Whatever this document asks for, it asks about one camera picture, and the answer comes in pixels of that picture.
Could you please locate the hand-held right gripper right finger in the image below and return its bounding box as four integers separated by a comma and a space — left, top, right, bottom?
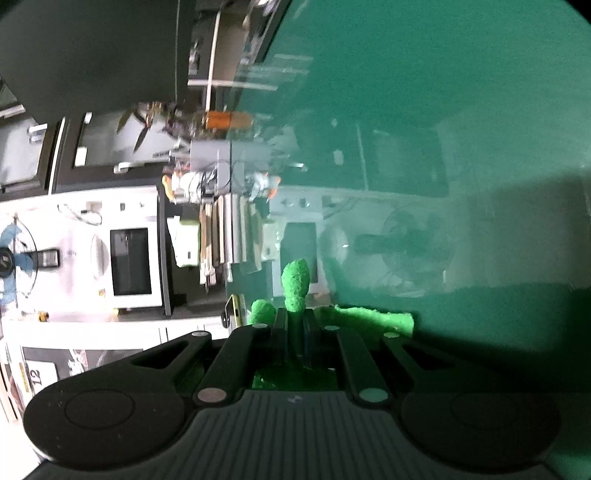
302, 308, 462, 407

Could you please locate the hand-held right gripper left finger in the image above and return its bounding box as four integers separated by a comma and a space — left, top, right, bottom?
131, 308, 289, 406

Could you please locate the green cloth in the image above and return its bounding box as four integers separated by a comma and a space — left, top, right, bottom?
249, 258, 414, 391

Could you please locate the smartphone with yellow-green case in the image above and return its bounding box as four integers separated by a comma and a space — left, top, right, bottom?
222, 294, 245, 329

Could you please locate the stack of books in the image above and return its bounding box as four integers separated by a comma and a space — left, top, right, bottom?
198, 194, 264, 282

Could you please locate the white microwave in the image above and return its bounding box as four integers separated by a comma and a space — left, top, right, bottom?
104, 225, 165, 311

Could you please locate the grey desk organiser box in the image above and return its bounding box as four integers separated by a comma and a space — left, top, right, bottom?
189, 138, 232, 195

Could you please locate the black and white poster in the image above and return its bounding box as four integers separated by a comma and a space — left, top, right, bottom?
21, 346, 144, 395

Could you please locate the blue bladed fan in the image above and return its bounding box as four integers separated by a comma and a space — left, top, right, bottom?
0, 212, 40, 310

